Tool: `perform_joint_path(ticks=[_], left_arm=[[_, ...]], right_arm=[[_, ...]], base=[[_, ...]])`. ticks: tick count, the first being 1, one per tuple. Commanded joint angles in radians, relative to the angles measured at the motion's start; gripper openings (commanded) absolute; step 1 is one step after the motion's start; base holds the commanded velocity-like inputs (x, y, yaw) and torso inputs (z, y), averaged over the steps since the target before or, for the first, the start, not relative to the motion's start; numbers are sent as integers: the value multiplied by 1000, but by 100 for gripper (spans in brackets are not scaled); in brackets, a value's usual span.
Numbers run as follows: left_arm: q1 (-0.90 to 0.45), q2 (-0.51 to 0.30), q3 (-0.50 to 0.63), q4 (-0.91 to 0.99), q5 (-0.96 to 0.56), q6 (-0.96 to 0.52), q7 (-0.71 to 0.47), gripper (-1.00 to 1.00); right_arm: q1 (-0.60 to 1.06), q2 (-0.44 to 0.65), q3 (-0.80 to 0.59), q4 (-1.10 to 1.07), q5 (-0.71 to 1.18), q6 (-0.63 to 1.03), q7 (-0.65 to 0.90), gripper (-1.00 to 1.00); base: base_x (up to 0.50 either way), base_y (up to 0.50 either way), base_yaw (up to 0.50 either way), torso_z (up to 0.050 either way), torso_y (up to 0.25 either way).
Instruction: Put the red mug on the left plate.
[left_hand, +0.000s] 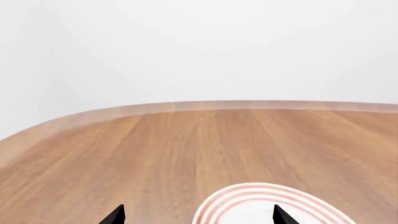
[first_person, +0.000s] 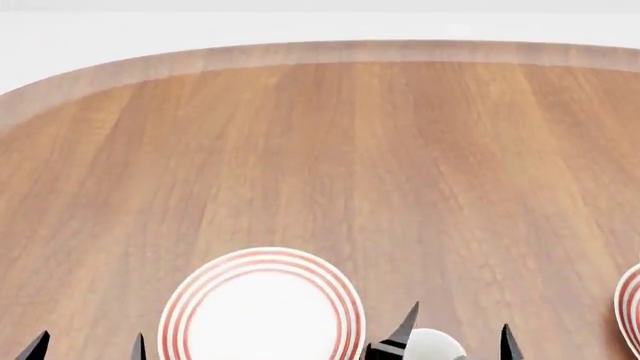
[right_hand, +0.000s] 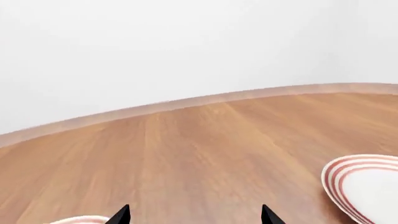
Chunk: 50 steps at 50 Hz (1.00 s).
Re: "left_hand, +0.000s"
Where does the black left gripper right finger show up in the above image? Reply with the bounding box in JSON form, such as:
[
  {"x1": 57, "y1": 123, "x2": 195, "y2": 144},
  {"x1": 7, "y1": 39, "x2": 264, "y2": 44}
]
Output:
[{"x1": 272, "y1": 203, "x2": 300, "y2": 224}]

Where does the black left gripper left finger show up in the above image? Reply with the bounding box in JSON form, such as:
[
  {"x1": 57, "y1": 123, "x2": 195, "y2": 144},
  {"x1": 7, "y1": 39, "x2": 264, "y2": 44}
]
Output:
[{"x1": 98, "y1": 203, "x2": 126, "y2": 224}]

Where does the white plate with red rings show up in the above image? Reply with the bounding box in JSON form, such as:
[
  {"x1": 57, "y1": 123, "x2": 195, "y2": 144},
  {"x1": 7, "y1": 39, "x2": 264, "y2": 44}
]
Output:
[{"x1": 192, "y1": 182, "x2": 358, "y2": 224}]

